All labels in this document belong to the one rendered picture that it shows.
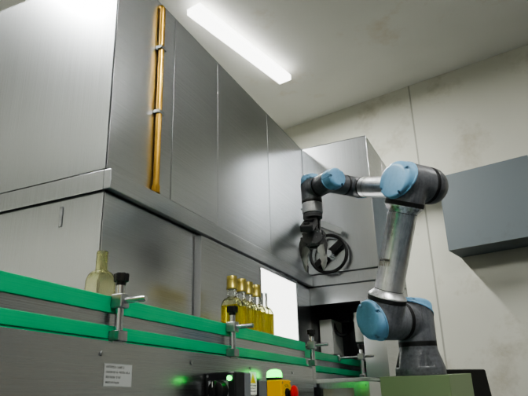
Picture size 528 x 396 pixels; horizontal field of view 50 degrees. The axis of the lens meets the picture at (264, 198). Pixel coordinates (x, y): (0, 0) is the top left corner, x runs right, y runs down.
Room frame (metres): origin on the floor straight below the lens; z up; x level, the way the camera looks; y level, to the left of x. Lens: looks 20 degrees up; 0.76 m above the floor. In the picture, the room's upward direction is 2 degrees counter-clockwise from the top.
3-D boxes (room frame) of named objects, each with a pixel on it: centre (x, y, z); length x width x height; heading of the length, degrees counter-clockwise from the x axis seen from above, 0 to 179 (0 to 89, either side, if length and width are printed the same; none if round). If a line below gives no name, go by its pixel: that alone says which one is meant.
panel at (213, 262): (2.29, 0.05, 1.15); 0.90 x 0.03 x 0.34; 156
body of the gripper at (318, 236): (1.97, -0.18, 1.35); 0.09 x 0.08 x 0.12; 163
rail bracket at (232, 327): (1.49, 0.07, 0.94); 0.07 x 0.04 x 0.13; 66
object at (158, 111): (1.65, 0.34, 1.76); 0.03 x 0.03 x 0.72; 66
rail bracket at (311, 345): (2.05, -0.13, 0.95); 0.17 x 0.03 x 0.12; 66
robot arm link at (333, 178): (1.89, -0.25, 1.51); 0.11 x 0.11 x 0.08; 33
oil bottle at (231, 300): (1.82, 0.11, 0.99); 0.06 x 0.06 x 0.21; 66
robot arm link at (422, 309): (1.80, -0.46, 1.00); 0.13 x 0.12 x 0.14; 123
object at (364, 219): (3.18, -0.54, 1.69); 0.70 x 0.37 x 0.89; 156
